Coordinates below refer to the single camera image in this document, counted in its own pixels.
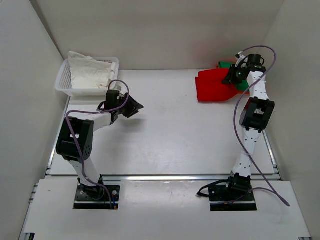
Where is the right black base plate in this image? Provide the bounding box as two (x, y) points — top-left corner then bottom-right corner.
(196, 179), (258, 212)

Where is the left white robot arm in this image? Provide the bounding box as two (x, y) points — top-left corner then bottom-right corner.
(56, 90), (144, 201)

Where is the red t-shirt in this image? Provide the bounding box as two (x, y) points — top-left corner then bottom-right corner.
(195, 68), (240, 103)

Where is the white plastic basket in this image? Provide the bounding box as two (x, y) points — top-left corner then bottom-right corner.
(55, 57), (120, 97)

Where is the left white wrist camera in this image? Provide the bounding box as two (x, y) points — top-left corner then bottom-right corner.
(113, 84), (122, 92)

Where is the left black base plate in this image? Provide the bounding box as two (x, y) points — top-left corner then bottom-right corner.
(73, 184), (121, 210)

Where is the folded green t-shirt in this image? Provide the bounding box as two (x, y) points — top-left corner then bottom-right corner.
(216, 61), (251, 93)

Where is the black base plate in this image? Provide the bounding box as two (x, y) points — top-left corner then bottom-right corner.
(196, 179), (258, 212)
(73, 184), (121, 210)

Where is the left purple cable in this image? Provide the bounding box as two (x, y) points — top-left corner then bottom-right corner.
(65, 79), (131, 210)

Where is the crumpled white t-shirt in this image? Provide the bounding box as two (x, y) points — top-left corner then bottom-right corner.
(68, 51), (117, 89)

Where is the purple cable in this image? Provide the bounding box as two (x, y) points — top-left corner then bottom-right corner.
(65, 79), (131, 210)
(209, 45), (291, 207)

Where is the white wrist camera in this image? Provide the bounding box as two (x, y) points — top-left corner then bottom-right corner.
(113, 84), (122, 92)
(235, 51), (246, 67)

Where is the folded orange t-shirt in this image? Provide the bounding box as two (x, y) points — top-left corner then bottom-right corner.
(215, 59), (251, 95)

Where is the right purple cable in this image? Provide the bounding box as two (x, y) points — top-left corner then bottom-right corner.
(209, 45), (291, 207)

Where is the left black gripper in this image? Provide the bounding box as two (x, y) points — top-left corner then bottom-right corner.
(116, 92), (144, 119)

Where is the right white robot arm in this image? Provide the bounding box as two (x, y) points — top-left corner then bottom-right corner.
(222, 52), (275, 200)

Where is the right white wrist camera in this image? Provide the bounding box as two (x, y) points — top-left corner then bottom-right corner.
(235, 51), (246, 67)

